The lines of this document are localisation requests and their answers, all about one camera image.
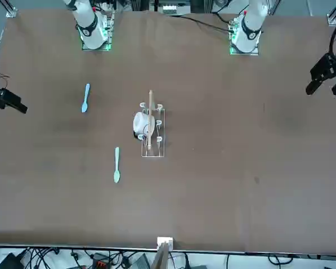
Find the clear cup rack wooden bar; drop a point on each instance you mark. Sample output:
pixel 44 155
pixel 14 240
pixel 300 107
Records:
pixel 150 145

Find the green plastic spoon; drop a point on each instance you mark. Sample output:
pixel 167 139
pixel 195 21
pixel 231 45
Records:
pixel 117 176

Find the blue plastic spoon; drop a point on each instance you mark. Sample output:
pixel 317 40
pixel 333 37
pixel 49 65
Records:
pixel 84 106

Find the large black power adapter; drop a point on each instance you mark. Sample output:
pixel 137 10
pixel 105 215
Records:
pixel 8 262

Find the white cup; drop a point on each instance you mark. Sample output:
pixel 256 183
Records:
pixel 140 123

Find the orange black power strip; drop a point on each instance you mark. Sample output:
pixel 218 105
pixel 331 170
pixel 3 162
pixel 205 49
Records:
pixel 102 263

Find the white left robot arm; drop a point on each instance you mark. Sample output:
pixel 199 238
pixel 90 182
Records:
pixel 250 25

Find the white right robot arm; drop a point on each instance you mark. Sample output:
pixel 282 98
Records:
pixel 86 22

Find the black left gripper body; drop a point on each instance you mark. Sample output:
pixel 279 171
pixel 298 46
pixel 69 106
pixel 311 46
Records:
pixel 329 67

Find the white power strip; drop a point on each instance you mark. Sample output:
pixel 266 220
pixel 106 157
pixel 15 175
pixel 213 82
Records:
pixel 169 9

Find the aluminium camera post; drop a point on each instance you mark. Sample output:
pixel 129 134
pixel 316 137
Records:
pixel 161 257

